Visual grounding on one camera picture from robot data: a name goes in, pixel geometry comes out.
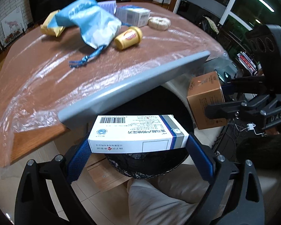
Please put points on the clear plastic table cover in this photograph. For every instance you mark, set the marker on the clear plastic table cover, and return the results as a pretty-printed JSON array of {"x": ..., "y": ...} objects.
[{"x": 60, "y": 79}]

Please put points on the white blue medicine box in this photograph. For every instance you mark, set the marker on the white blue medicine box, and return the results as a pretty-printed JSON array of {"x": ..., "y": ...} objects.
[{"x": 135, "y": 133}]

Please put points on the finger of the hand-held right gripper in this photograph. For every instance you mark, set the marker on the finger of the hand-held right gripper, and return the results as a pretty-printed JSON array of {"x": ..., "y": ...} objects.
[
  {"x": 224, "y": 110},
  {"x": 248, "y": 82}
]

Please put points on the white grey carton box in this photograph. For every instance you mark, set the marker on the white grey carton box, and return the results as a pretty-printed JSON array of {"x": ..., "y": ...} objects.
[{"x": 135, "y": 16}]

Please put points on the framed animal wall picture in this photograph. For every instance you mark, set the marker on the framed animal wall picture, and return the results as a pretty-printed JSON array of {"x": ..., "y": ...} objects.
[{"x": 13, "y": 25}]

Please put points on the blue plastic bag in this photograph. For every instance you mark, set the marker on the blue plastic bag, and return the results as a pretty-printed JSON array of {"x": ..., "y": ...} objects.
[{"x": 89, "y": 16}]

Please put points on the brown cardboard box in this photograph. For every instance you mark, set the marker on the brown cardboard box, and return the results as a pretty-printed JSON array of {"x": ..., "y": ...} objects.
[{"x": 206, "y": 98}]

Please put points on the beige twine roll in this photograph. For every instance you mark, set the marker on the beige twine roll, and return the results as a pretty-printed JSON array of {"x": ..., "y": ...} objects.
[{"x": 159, "y": 23}]

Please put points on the yellow bottle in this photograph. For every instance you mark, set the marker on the yellow bottle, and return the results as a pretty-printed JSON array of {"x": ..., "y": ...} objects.
[{"x": 128, "y": 37}]

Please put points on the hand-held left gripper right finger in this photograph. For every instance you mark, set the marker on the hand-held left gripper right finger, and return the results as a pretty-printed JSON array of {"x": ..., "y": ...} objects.
[{"x": 200, "y": 157}]

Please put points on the person's right forearm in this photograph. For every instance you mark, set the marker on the person's right forearm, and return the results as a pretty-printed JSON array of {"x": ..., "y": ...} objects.
[{"x": 267, "y": 150}]

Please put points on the black trash bin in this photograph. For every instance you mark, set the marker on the black trash bin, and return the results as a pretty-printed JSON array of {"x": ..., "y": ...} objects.
[{"x": 154, "y": 100}]

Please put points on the person's beige pants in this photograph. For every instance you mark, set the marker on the person's beige pants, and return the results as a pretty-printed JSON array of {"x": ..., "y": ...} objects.
[{"x": 154, "y": 204}]

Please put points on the row of books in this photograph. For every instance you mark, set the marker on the row of books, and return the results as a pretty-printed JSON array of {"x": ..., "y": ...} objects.
[{"x": 247, "y": 62}]

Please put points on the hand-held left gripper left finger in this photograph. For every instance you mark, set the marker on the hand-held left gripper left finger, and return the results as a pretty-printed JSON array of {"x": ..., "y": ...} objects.
[{"x": 78, "y": 161}]

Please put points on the patterned cushion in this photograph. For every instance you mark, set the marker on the patterned cushion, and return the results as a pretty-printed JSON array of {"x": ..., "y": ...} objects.
[{"x": 212, "y": 24}]

